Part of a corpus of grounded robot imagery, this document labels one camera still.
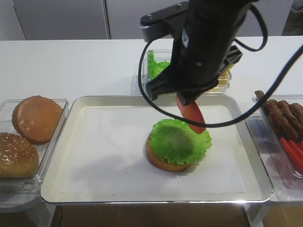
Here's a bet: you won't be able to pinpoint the clear patty tomato container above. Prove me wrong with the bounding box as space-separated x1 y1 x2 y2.
245 95 303 190

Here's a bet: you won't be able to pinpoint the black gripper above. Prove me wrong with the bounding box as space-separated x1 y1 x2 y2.
146 0 251 106

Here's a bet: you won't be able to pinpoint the lettuce leaves in container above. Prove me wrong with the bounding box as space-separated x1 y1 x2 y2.
147 50 170 79

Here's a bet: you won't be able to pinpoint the plain bun bottom half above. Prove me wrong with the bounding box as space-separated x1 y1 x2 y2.
12 96 63 145

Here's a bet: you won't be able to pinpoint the metal tray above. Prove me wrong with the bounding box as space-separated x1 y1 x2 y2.
41 96 273 204

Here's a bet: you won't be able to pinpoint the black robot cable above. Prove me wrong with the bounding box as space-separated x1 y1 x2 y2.
138 3 303 128

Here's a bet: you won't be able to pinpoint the clear plastic bun container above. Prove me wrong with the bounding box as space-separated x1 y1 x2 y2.
0 96 69 194

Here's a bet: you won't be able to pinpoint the clear lettuce cheese container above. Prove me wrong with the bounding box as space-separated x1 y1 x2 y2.
142 49 232 95

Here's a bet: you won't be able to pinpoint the yellow cheese slices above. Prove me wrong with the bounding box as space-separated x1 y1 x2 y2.
207 64 235 94

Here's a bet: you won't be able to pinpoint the red tomato slice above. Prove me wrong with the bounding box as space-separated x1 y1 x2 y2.
176 96 206 134

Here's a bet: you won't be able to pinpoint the green lettuce leaf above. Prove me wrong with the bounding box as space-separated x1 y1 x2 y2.
149 119 212 165

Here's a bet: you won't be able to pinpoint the red tomato slices in container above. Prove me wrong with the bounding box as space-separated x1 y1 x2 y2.
280 137 303 173

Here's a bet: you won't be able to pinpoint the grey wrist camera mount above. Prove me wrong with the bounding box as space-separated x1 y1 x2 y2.
140 1 189 42

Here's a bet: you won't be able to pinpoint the sesame bun top left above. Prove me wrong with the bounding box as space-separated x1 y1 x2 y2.
0 132 39 178

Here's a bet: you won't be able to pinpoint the brown meat patties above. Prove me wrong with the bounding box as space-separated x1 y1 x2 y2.
261 99 303 142

